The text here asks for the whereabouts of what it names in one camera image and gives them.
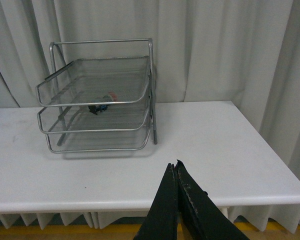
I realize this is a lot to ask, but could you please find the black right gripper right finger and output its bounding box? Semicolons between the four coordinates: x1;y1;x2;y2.
175;160;248;240

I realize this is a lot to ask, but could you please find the silver mesh letter rack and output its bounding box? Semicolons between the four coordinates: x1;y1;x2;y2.
35;38;158;154

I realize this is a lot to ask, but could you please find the red emergency stop button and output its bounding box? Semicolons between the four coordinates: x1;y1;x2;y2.
88;91;118;115

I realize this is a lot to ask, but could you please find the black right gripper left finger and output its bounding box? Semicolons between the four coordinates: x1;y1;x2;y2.
134;163;178;240

